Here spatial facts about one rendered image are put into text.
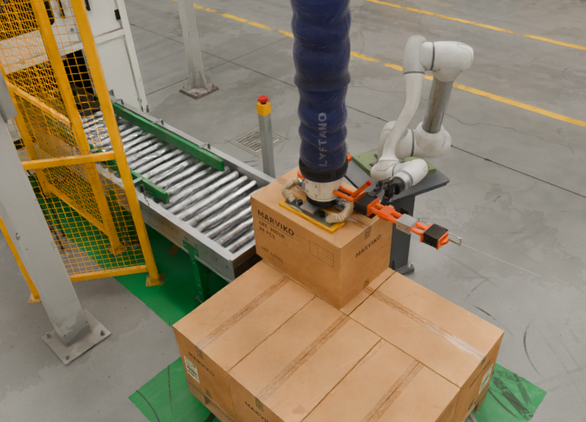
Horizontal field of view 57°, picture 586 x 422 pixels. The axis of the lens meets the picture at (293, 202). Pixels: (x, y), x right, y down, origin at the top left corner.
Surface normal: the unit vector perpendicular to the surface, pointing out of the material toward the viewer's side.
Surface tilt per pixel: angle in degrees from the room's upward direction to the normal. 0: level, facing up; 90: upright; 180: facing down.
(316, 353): 0
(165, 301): 0
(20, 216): 91
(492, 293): 0
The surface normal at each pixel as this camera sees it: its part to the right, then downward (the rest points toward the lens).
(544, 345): -0.04, -0.80
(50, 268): 0.73, 0.39
